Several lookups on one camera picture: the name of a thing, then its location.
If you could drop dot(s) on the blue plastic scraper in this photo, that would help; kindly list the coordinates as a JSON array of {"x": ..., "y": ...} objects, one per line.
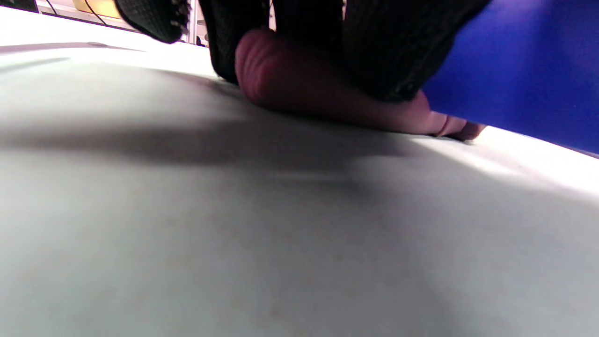
[{"x": 529, "y": 70}]

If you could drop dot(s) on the green cutting board grey rim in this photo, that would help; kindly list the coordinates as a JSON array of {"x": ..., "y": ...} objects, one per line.
[{"x": 234, "y": 234}]

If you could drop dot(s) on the person's left hand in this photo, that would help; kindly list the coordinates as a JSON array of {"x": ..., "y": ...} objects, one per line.
[{"x": 388, "y": 47}]

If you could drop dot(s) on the purple plasticine roll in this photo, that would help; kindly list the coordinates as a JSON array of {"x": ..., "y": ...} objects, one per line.
[{"x": 304, "y": 89}]

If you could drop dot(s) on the row of purple plasticine flakes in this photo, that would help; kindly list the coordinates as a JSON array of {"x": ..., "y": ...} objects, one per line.
[{"x": 461, "y": 128}]

